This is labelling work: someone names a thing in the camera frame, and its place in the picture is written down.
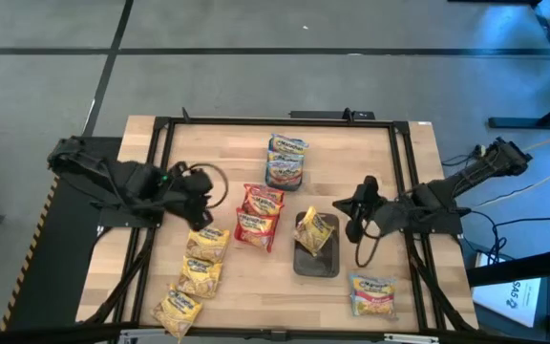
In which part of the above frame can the black crossbar with brackets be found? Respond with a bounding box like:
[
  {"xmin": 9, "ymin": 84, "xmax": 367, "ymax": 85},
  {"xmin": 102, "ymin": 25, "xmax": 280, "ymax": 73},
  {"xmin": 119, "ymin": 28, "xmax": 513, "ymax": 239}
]
[{"xmin": 0, "ymin": 322, "xmax": 550, "ymax": 344}]

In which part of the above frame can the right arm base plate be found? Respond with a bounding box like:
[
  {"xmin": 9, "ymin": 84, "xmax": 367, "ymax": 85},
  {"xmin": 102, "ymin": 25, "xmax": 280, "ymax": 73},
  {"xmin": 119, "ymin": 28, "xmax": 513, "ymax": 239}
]
[{"xmin": 395, "ymin": 196, "xmax": 472, "ymax": 236}]

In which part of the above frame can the white floor cable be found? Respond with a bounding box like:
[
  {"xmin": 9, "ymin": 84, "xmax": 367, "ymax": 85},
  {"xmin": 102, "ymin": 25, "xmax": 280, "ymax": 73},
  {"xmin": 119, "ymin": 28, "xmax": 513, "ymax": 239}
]
[{"xmin": 470, "ymin": 156, "xmax": 550, "ymax": 210}]

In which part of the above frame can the white printed sign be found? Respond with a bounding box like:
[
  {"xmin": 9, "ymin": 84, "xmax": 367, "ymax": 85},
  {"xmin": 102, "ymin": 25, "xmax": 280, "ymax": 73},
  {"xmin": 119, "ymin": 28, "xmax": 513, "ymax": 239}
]
[{"xmin": 469, "ymin": 251, "xmax": 543, "ymax": 329}]

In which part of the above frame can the teal plastic bin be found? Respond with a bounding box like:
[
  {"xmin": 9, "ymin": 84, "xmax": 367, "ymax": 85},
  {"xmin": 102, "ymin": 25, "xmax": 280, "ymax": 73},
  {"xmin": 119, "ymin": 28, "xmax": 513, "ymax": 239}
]
[{"xmin": 264, "ymin": 135, "xmax": 306, "ymax": 193}]

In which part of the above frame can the black hazard-edged floor mat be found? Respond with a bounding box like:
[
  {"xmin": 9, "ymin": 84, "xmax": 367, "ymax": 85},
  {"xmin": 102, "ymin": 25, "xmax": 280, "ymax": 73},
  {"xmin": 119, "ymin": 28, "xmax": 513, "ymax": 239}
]
[{"xmin": 0, "ymin": 136, "xmax": 124, "ymax": 332}]

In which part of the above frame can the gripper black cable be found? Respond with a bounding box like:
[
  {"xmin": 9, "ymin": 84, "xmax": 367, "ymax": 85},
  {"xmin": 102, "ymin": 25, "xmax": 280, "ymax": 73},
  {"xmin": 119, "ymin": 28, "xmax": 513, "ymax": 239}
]
[
  {"xmin": 353, "ymin": 222, "xmax": 383, "ymax": 269},
  {"xmin": 192, "ymin": 162, "xmax": 230, "ymax": 210}
]

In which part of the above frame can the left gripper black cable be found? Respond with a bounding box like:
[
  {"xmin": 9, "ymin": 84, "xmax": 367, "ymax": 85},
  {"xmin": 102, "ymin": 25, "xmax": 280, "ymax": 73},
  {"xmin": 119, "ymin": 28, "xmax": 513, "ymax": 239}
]
[{"xmin": 192, "ymin": 162, "xmax": 230, "ymax": 210}]

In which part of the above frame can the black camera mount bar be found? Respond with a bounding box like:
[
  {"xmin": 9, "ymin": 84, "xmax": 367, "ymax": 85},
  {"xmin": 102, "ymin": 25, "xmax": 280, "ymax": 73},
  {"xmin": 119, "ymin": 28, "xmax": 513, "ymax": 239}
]
[{"xmin": 288, "ymin": 107, "xmax": 377, "ymax": 121}]

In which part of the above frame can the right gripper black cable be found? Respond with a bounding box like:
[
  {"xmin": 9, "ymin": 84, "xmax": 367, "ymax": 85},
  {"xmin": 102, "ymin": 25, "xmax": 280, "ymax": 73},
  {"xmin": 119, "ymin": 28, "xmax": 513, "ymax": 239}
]
[{"xmin": 353, "ymin": 222, "xmax": 383, "ymax": 269}]

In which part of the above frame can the black aluminium table frame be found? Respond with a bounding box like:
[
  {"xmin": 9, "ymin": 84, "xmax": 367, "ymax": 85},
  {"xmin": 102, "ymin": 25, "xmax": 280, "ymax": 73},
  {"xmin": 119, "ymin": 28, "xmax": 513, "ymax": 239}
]
[{"xmin": 81, "ymin": 107, "xmax": 480, "ymax": 338}]

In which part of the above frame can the dark grey plastic bin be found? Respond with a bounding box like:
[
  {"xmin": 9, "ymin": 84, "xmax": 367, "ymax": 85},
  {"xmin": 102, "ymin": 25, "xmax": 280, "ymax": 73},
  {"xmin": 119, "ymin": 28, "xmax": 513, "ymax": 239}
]
[{"xmin": 292, "ymin": 211, "xmax": 342, "ymax": 279}]

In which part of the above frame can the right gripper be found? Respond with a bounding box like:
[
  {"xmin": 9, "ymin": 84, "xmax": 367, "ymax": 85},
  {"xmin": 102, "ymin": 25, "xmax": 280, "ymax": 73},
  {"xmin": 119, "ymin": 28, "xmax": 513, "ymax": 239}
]
[{"xmin": 332, "ymin": 174, "xmax": 383, "ymax": 244}]

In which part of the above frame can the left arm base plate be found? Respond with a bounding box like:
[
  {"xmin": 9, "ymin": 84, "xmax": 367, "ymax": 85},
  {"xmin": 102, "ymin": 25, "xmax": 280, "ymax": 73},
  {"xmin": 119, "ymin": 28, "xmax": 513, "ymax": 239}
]
[{"xmin": 97, "ymin": 209, "xmax": 164, "ymax": 229}]

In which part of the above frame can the black floor cable bundle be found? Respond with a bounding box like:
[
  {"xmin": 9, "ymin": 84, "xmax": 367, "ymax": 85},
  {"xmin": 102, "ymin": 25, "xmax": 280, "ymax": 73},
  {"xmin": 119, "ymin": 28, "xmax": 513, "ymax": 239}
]
[{"xmin": 460, "ymin": 207, "xmax": 550, "ymax": 264}]

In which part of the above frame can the yellow Maruchan noodle pack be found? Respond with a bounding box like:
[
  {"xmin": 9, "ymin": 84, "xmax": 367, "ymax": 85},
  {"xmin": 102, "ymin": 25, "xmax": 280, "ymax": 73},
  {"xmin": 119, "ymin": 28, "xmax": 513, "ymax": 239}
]
[
  {"xmin": 184, "ymin": 226, "xmax": 232, "ymax": 264},
  {"xmin": 176, "ymin": 256, "xmax": 223, "ymax": 300},
  {"xmin": 150, "ymin": 284, "xmax": 204, "ymax": 339},
  {"xmin": 293, "ymin": 205, "xmax": 336, "ymax": 258}
]

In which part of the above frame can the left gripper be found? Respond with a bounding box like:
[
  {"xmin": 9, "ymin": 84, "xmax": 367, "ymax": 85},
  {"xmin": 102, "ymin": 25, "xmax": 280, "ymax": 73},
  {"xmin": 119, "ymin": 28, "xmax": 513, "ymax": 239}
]
[{"xmin": 167, "ymin": 166, "xmax": 215, "ymax": 232}]

